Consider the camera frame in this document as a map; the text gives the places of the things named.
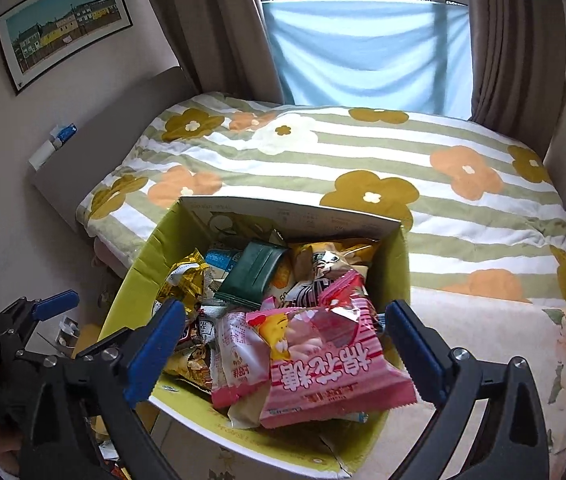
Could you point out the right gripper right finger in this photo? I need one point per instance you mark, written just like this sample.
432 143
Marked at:
511 441

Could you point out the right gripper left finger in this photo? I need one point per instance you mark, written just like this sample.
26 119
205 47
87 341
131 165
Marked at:
107 380

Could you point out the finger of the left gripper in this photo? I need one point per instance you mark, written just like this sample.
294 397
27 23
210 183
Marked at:
18 321

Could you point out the yellow snack bag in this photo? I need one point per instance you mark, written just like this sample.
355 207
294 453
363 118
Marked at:
185 283

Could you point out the dark green snack packet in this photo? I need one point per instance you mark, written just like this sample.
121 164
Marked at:
247 282

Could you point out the pink white snack packet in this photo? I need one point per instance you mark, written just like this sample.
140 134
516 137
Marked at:
239 361

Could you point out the floral bed sheet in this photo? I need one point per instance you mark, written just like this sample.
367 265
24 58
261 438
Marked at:
491 330

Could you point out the grey headboard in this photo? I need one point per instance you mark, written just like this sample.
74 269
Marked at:
99 145

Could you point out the white blue bottle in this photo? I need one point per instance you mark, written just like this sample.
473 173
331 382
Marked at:
57 137

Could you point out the pink striped marshmallow bag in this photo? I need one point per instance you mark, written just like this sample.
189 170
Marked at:
327 361

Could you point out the blue white snack bag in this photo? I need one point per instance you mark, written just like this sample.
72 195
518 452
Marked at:
221 262

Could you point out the floral striped folded quilt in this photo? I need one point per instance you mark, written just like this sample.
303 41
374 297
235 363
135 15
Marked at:
480 211

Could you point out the cartoon cat snack bag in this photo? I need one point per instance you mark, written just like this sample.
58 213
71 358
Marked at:
307 269

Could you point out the framed town picture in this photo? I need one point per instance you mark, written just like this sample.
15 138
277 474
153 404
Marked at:
37 35

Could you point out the beige curtain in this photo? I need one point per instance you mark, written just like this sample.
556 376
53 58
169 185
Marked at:
222 46
519 68

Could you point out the left beige curtain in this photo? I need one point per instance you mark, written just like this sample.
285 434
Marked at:
222 46

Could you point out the light blue window cloth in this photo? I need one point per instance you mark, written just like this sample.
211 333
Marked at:
407 55

